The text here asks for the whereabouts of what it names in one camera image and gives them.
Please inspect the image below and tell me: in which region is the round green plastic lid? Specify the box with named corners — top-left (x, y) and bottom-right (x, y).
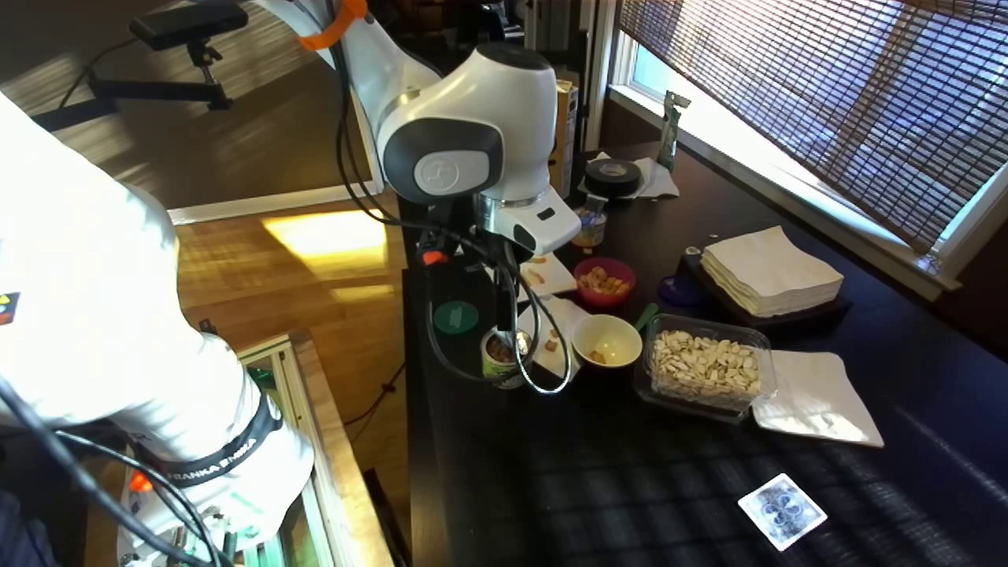
top-left (433, 300), bottom-right (483, 337)

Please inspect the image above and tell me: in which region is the brown slatted window blind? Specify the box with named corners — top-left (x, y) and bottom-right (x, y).
top-left (614, 0), bottom-right (1008, 254)

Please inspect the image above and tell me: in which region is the blue patterned playing card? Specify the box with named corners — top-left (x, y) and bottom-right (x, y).
top-left (733, 468), bottom-right (833, 553)

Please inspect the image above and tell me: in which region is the wooden robot platform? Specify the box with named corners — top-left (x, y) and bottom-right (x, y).
top-left (234, 331), bottom-right (396, 567)

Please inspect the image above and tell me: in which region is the small glass jar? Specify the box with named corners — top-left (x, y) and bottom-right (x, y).
top-left (577, 204), bottom-right (610, 252)

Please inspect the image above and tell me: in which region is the white napkin with gummy candies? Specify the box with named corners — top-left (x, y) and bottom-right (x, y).
top-left (518, 252), bottom-right (580, 304)

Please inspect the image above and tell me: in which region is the stack of white napkins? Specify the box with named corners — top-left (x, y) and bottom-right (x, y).
top-left (700, 224), bottom-right (848, 322)

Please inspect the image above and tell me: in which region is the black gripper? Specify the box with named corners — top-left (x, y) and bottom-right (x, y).
top-left (420, 222), bottom-right (533, 355)

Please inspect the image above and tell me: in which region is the white bowl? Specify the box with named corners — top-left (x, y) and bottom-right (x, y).
top-left (571, 313), bottom-right (647, 371)

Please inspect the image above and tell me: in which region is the orange velcro strap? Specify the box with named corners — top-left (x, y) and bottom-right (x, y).
top-left (298, 0), bottom-right (371, 58)

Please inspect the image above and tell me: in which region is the clear plastic container of popcorn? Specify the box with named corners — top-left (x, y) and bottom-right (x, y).
top-left (631, 313), bottom-right (778, 425)

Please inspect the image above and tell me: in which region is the red bowl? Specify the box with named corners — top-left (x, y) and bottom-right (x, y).
top-left (571, 254), bottom-right (640, 313)

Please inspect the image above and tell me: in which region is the crumpled white paper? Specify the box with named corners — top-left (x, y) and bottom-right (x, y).
top-left (585, 150), bottom-right (685, 204)

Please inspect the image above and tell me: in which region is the black tape roll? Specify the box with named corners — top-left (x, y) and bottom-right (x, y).
top-left (584, 155), bottom-right (647, 201)

